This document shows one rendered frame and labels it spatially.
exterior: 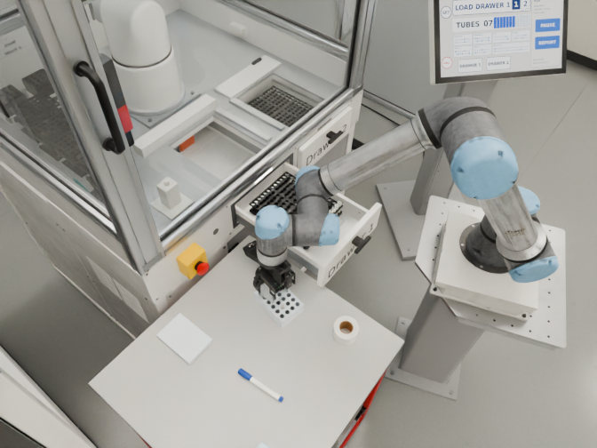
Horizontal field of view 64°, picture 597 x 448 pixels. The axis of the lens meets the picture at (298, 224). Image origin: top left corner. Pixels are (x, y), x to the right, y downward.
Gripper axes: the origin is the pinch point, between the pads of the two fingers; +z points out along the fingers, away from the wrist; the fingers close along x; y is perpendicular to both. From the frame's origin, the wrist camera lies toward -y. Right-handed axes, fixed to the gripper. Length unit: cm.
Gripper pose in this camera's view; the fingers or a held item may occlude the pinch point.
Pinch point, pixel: (268, 290)
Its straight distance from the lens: 137.7
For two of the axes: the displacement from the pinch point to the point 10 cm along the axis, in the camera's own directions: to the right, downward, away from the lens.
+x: 7.5, -5.1, 4.3
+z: -0.3, 6.2, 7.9
